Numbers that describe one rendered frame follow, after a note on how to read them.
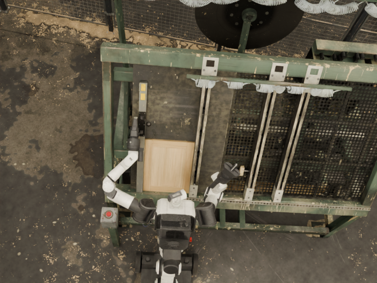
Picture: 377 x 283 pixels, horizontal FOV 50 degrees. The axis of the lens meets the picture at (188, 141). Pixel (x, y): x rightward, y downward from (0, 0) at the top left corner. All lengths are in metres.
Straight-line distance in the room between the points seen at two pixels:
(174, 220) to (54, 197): 1.90
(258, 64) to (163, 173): 1.13
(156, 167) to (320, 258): 2.05
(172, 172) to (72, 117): 1.86
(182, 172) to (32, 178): 1.84
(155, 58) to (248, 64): 0.60
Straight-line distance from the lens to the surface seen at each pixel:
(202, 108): 2.80
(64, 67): 5.11
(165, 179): 3.21
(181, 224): 2.66
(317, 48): 3.13
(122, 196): 2.74
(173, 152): 3.05
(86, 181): 4.31
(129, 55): 2.63
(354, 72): 2.90
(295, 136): 3.05
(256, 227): 4.06
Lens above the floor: 3.96
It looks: 62 degrees down
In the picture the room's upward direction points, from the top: 11 degrees clockwise
